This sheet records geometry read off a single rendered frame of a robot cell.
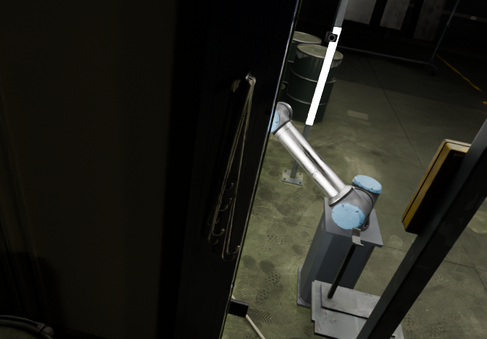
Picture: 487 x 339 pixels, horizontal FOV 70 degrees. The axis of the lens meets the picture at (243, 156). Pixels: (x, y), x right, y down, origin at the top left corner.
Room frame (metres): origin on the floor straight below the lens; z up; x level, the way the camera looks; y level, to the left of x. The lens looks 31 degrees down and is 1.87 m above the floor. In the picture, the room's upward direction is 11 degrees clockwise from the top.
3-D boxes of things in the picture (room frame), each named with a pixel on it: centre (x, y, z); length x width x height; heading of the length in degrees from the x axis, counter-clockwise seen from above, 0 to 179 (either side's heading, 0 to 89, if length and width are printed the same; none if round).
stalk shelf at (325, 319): (0.83, -0.52, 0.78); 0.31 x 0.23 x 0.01; 86
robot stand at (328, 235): (1.56, -0.67, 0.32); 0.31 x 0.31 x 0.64; 86
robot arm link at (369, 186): (1.56, -0.67, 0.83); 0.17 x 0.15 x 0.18; 151
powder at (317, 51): (4.37, -0.66, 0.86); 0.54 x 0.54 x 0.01
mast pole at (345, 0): (2.84, -0.51, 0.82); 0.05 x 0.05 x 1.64; 86
